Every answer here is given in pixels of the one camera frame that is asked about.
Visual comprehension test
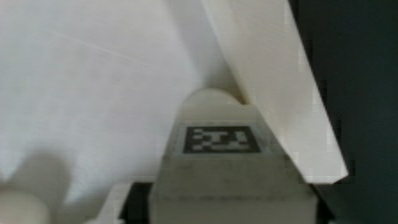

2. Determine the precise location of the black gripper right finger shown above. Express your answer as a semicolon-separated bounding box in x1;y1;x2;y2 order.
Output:
312;184;337;224

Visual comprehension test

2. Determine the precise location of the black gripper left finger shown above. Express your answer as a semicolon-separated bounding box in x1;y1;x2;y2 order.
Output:
86;179;157;224

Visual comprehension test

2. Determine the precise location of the white table leg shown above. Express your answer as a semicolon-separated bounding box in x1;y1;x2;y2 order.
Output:
148;89;317;224

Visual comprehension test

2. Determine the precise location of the white square table top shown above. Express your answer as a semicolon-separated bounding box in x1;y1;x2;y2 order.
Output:
0;0;347;224

